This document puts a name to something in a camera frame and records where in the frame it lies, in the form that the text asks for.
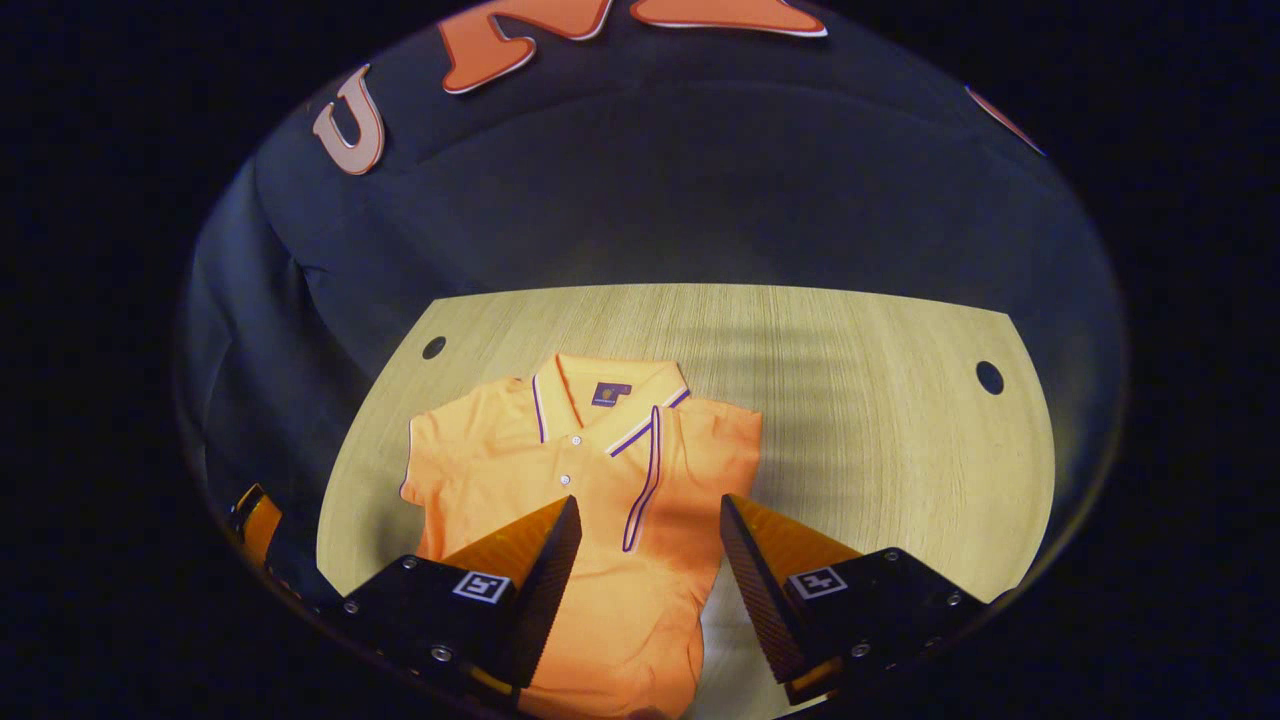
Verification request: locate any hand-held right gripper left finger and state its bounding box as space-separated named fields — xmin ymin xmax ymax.
xmin=330 ymin=495 xmax=583 ymax=701

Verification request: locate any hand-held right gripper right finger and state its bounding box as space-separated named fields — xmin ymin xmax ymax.
xmin=720 ymin=493 xmax=1011 ymax=706

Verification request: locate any orange polo T-shirt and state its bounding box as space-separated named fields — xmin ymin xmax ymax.
xmin=400 ymin=352 xmax=763 ymax=720

